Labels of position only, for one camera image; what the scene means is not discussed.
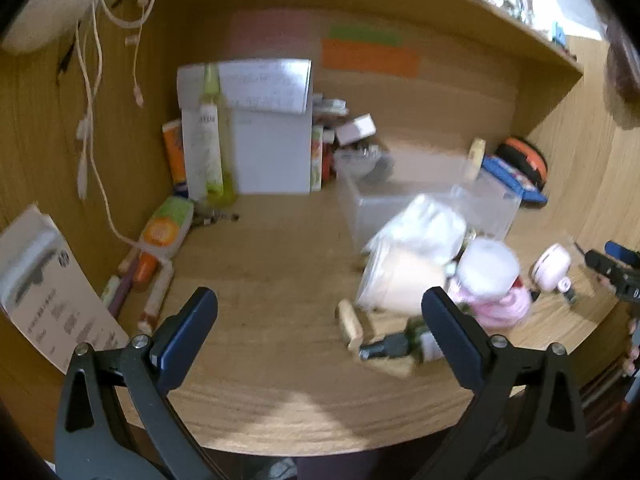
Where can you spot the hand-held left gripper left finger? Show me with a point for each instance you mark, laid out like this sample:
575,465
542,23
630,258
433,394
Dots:
192,330

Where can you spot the fruit-print box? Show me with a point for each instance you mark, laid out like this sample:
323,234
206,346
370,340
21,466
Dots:
317,160

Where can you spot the cork stopper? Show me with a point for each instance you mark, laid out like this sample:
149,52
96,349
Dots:
350,325

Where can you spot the metal keys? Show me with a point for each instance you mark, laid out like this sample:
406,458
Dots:
215,217

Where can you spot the white slim tube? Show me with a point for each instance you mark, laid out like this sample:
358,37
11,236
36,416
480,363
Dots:
156,300

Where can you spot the orange sticky note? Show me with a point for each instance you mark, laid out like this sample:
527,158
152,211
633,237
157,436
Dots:
370,59

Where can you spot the clutter of small shelf items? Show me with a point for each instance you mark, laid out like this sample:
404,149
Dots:
510,0

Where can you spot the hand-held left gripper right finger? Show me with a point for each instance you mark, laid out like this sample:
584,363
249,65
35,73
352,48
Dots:
450,330

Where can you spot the blue pencil case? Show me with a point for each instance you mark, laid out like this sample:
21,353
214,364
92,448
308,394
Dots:
510,177

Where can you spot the purple stick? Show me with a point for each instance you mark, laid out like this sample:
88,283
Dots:
121,292

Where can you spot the white green tube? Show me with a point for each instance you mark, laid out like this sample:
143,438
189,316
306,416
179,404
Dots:
202,150

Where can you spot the white printed manual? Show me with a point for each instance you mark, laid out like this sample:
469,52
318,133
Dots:
55,300

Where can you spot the green orange tube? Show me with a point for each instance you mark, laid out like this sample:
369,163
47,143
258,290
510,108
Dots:
165,227

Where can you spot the small white box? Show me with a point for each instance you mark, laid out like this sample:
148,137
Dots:
356,129

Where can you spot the green sticky note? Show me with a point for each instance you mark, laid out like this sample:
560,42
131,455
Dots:
365,35

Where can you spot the cream tube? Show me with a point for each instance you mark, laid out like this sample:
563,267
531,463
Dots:
475,157

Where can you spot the beige cloth pouch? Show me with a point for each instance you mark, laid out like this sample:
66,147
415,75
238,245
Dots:
400,280

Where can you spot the bowl of glass beads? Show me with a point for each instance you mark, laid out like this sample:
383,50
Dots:
357,162

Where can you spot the white cloth pouch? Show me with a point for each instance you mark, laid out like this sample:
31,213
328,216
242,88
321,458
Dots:
425,230

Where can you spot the pink sticky note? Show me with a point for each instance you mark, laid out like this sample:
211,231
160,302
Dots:
270,35

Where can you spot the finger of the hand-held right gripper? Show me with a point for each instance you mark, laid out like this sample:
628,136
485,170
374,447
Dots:
622,251
602,262

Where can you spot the dark green small bottle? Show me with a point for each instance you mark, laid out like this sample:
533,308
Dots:
395,345

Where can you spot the printed white paper sheet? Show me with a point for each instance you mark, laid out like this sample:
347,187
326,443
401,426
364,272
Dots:
260,85

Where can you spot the pink ribbed tube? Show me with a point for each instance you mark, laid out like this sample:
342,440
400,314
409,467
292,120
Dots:
500,310

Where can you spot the white fluffy roll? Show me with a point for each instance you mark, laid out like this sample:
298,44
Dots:
487,265

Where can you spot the stack of booklets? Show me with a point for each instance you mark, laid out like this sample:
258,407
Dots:
330,107

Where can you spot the white plastic appliance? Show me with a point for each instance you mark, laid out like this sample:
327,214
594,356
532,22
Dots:
50,5

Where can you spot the small red box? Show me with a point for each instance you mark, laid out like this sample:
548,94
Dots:
328,155

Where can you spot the clear plastic storage box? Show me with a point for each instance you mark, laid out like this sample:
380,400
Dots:
380,205

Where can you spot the white paper folder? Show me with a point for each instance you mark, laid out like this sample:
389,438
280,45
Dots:
272,155

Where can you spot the orange lip balm stick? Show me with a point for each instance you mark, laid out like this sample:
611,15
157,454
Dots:
144,271

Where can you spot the yellow-green spray bottle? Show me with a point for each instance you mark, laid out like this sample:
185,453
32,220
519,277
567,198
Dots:
227,180

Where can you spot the person's right hand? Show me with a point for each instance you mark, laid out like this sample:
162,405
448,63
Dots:
634,347

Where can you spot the orange black zip case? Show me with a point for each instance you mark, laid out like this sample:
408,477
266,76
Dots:
525,157

